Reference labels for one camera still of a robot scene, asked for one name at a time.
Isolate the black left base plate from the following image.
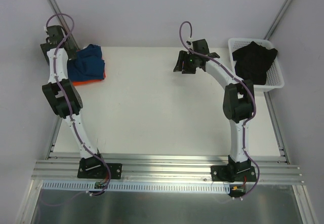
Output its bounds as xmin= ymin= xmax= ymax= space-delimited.
xmin=77 ymin=163 xmax=122 ymax=179

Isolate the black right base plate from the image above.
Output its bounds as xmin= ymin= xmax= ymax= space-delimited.
xmin=211 ymin=165 xmax=257 ymax=183

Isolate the aluminium mounting rail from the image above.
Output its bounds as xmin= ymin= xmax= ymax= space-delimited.
xmin=31 ymin=153 xmax=306 ymax=185

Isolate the folded orange t shirt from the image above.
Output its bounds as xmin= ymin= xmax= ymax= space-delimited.
xmin=72 ymin=73 xmax=106 ymax=86

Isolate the blue t shirt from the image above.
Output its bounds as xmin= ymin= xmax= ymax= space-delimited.
xmin=67 ymin=44 xmax=105 ymax=82

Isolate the black t shirt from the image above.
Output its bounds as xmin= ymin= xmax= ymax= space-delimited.
xmin=232 ymin=41 xmax=278 ymax=85

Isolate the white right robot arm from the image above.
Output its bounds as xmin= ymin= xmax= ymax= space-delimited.
xmin=174 ymin=39 xmax=256 ymax=182

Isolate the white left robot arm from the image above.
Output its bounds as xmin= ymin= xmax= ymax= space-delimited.
xmin=40 ymin=25 xmax=111 ymax=179

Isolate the white slotted cable duct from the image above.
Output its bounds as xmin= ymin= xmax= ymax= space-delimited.
xmin=42 ymin=180 xmax=230 ymax=194

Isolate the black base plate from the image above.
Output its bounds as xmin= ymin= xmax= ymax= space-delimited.
xmin=77 ymin=163 xmax=122 ymax=179
xmin=211 ymin=165 xmax=257 ymax=183

